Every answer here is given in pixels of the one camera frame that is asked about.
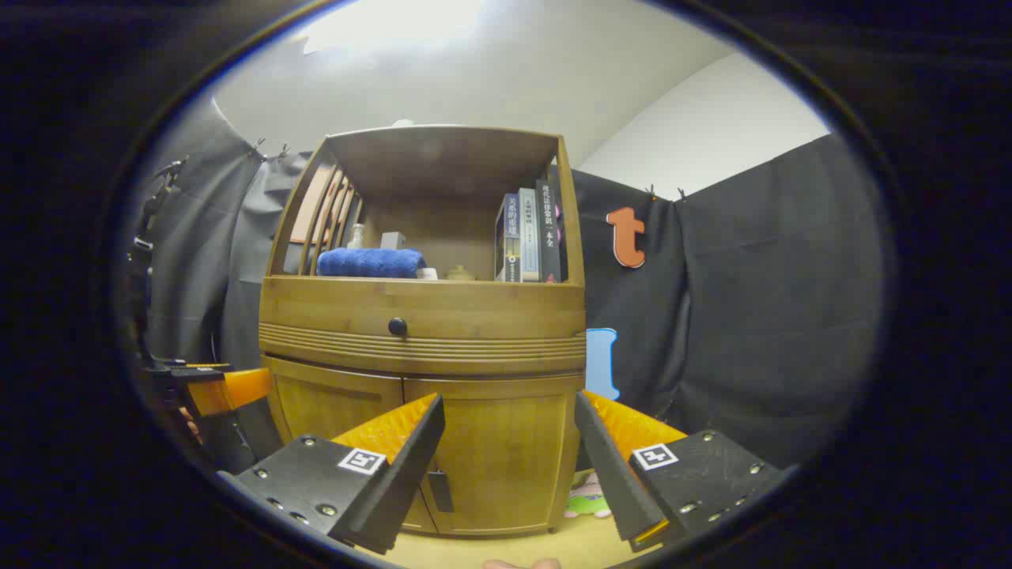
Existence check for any wooden cabinet drawer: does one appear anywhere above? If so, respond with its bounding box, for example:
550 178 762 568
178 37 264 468
259 277 587 376

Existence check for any black metal stand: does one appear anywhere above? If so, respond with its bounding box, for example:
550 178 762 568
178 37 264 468
129 156 191 368

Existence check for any black door handle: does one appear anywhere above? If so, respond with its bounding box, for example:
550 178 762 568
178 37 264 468
427 470 455 513

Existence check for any wooden double-door shoe cabinet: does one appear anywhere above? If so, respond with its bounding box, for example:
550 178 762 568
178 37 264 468
259 125 587 538

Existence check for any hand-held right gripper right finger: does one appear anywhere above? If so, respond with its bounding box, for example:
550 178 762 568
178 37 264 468
575 390 791 552

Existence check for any green and pink plush toy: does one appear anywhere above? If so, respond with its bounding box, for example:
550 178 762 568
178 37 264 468
563 472 614 519

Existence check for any black backdrop cloth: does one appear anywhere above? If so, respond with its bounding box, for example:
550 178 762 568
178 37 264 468
146 99 886 467

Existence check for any blue folded towel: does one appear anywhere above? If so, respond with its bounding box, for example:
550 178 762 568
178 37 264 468
316 247 428 279

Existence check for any black spine book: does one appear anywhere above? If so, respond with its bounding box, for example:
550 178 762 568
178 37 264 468
535 179 564 284

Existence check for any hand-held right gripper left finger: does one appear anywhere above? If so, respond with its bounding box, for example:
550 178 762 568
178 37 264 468
217 393 446 556

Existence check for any wooden cabinet door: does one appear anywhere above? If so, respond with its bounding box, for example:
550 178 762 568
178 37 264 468
265 356 440 534
403 375 586 537

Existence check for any blue spine book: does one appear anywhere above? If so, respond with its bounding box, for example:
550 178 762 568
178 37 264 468
494 194 521 283

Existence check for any grey spine book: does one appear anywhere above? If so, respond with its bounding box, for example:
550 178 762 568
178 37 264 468
518 187 541 283

